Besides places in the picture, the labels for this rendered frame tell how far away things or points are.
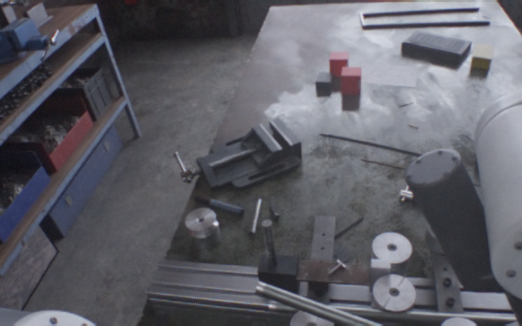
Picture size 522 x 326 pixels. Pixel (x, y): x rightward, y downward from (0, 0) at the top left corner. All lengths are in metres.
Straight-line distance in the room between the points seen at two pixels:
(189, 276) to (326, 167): 0.34
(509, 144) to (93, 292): 1.79
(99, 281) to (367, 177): 1.40
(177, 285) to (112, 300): 1.22
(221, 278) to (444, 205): 0.43
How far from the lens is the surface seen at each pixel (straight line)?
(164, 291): 0.64
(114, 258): 1.99
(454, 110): 0.99
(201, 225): 0.68
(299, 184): 0.78
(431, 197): 0.25
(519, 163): 0.24
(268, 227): 0.50
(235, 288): 0.61
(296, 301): 0.45
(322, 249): 0.63
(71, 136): 2.16
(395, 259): 0.56
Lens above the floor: 1.42
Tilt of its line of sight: 40 degrees down
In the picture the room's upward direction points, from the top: 9 degrees counter-clockwise
